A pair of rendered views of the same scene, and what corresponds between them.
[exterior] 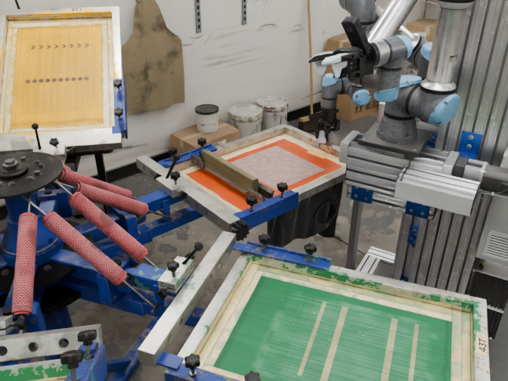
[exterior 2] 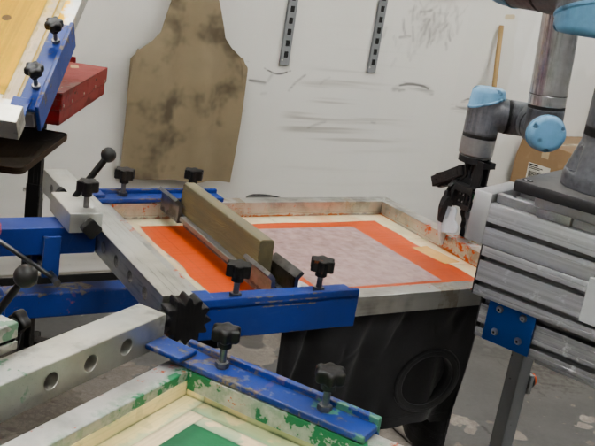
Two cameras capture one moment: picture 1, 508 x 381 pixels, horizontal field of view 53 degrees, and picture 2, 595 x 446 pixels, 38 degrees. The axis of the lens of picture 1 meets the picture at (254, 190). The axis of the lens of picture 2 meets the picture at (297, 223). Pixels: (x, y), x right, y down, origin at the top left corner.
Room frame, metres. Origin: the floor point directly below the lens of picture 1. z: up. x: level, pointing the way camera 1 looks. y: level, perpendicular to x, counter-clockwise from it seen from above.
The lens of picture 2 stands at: (0.35, -0.25, 1.54)
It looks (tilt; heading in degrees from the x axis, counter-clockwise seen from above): 17 degrees down; 8
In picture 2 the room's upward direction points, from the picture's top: 9 degrees clockwise
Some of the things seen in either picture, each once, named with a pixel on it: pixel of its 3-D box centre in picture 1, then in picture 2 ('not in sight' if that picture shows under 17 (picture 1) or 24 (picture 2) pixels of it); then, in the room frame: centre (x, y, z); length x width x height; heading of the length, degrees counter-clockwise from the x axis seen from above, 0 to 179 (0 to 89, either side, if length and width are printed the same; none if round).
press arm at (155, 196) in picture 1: (159, 199); (42, 235); (1.71, 0.37, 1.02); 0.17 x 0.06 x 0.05; 130
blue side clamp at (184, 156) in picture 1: (188, 160); (156, 206); (2.13, 0.31, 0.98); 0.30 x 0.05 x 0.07; 130
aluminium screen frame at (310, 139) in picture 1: (266, 167); (312, 248); (2.07, -0.06, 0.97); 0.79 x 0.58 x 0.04; 130
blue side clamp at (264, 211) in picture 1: (267, 209); (275, 308); (1.70, -0.05, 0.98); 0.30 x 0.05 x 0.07; 130
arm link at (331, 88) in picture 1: (330, 86); (485, 112); (2.29, -0.36, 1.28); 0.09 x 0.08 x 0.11; 98
